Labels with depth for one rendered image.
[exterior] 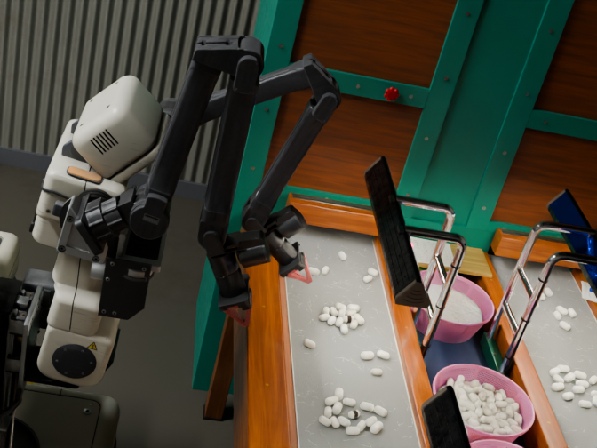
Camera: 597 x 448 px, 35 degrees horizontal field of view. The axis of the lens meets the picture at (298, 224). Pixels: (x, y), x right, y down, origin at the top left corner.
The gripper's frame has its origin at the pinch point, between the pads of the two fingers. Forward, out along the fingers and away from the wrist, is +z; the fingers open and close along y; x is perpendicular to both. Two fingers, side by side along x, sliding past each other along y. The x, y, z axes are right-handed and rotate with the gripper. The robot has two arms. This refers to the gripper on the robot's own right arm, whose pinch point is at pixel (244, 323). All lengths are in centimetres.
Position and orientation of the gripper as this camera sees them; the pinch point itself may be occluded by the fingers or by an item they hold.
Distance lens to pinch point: 208.7
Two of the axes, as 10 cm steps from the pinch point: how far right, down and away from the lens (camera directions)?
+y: -0.2, -5.2, 8.6
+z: 2.4, 8.3, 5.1
